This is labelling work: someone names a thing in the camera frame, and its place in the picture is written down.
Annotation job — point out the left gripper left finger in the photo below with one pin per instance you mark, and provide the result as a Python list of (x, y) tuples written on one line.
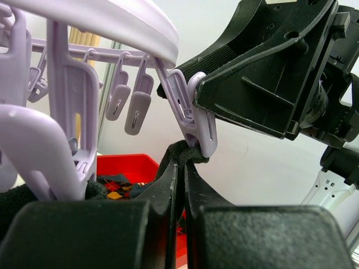
[(138, 233)]

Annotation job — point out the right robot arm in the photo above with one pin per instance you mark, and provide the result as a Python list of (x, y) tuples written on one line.
[(338, 177)]

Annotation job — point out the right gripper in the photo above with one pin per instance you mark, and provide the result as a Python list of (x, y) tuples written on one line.
[(327, 109)]

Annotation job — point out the wooden hanger rack frame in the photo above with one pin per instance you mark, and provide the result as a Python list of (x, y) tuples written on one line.
[(83, 38)]

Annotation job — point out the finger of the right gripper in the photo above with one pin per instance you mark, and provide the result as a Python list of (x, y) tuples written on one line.
[(257, 57)]

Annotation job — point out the argyle patterned sock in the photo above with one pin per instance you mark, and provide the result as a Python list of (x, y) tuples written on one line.
[(121, 188)]

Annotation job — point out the purple round clip hanger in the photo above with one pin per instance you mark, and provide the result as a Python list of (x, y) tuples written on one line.
[(56, 154)]

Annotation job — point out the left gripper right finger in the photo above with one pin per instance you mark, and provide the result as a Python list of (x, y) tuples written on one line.
[(223, 235)]

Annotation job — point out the red plastic bin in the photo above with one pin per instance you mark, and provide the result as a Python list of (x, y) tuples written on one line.
[(141, 168)]

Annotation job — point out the black sock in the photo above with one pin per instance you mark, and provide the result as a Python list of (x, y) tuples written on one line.
[(15, 199), (182, 153)]

